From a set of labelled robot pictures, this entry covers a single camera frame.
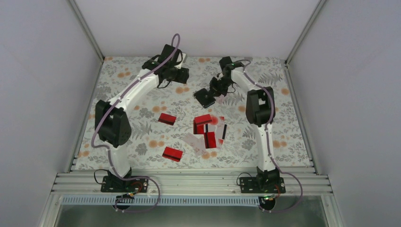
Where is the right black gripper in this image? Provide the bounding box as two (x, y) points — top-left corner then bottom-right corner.
(208, 76), (235, 96)

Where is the red card black stripe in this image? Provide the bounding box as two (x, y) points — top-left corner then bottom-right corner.
(162, 147), (183, 162)

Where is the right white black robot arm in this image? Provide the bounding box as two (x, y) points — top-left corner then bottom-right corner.
(209, 56), (279, 192)

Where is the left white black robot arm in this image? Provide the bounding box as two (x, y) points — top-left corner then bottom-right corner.
(91, 44), (189, 192)

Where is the white floral card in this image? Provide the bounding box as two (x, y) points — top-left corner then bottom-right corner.
(216, 95), (228, 105)

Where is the white card black stripe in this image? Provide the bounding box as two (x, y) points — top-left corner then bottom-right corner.
(215, 116), (227, 140)

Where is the floral patterned table mat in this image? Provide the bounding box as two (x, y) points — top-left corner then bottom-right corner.
(74, 56), (311, 170)

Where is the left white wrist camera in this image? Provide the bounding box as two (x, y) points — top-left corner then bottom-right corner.
(180, 52), (187, 63)

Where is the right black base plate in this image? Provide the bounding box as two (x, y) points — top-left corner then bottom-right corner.
(236, 173), (286, 194)

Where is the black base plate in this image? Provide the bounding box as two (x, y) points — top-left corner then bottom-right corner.
(100, 171), (149, 193)
(236, 173), (286, 194)

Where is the aluminium rail frame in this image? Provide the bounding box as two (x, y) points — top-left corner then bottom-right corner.
(39, 166), (343, 227)

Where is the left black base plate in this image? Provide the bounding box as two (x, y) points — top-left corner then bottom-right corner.
(100, 171), (149, 193)

